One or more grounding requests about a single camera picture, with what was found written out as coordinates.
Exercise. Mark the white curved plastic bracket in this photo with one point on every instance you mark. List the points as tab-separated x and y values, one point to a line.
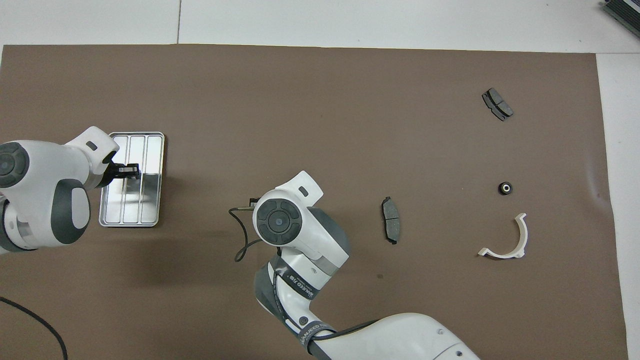
502	255

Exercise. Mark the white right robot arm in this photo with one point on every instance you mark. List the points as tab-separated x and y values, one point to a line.
310	240

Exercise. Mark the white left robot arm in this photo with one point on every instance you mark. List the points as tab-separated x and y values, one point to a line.
45	170

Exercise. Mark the grey brake pad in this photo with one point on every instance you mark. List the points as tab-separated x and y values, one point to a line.
391	220
497	103

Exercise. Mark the dark device top corner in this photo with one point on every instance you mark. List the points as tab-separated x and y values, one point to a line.
625	12

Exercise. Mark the silver metal tray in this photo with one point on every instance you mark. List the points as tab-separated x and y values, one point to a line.
150	200

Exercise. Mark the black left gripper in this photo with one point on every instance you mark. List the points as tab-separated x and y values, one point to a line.
115	172

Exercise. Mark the brown table mat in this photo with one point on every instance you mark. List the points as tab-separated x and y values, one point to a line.
300	125

